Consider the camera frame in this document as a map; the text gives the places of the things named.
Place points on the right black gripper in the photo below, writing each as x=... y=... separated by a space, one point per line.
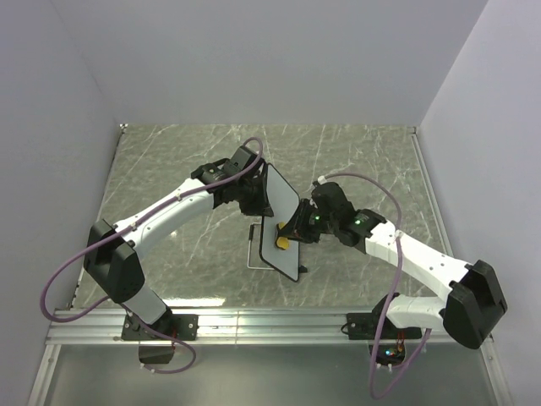
x=296 y=227

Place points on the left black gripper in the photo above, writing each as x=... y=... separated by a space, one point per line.
x=263 y=208

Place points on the yellow bone-shaped eraser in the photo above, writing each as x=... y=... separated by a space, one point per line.
x=281 y=242

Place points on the small framed whiteboard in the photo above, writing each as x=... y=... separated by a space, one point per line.
x=283 y=200

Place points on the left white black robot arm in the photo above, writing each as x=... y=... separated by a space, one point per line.
x=116 y=250

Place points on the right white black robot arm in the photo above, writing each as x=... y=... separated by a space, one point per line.
x=467 y=300

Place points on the wire whiteboard stand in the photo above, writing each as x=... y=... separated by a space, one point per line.
x=255 y=260

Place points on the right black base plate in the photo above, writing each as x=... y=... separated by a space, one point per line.
x=392 y=350

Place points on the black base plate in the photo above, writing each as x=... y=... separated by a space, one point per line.
x=392 y=350
x=159 y=342

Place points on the aluminium front rail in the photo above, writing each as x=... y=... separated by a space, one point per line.
x=217 y=326

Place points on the aluminium rail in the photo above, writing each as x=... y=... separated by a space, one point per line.
x=44 y=375
x=413 y=132
x=217 y=326

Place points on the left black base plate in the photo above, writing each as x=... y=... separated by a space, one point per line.
x=159 y=342

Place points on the aluminium right side rail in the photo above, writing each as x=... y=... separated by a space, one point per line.
x=413 y=132

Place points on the aluminium left side rail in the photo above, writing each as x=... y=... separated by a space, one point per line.
x=44 y=375

